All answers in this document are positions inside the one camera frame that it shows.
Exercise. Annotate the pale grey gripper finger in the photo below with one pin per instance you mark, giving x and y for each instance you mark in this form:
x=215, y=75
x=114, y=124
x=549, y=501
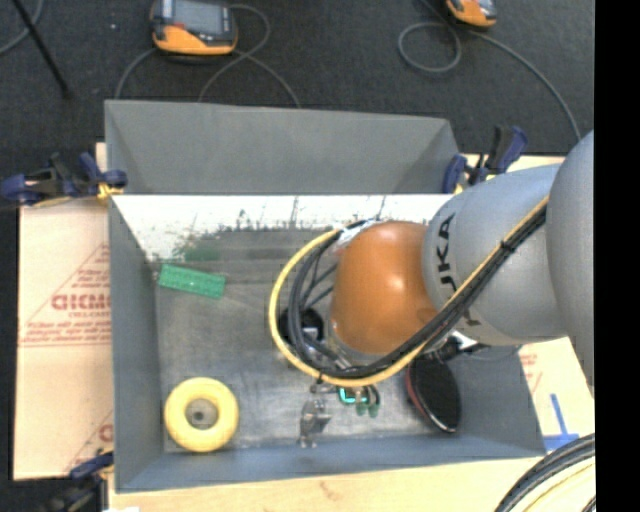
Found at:
x=308, y=425
x=323, y=419

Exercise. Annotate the black disc with red rim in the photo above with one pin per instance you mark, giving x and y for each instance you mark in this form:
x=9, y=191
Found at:
x=435, y=395

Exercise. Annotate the grey metal bin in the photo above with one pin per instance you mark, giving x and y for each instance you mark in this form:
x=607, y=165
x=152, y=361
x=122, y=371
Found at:
x=250, y=345

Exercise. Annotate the dark green flat block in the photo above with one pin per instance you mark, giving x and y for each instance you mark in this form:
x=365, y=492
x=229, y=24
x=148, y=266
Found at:
x=192, y=282

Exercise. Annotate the black cylinder on white bracket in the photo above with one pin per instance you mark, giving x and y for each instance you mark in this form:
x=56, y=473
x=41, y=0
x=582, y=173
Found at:
x=452, y=351

